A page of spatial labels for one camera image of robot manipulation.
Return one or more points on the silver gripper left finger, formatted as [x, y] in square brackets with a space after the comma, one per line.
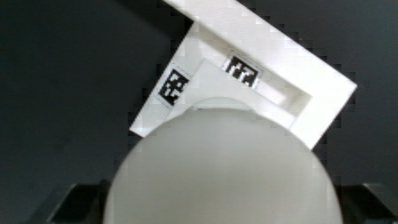
[79, 205]

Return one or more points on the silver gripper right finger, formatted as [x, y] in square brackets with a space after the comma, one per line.
[368, 204]

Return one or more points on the white lamp bulb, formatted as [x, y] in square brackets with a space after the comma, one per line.
[221, 171]

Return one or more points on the white lamp base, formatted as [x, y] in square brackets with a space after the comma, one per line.
[242, 68]

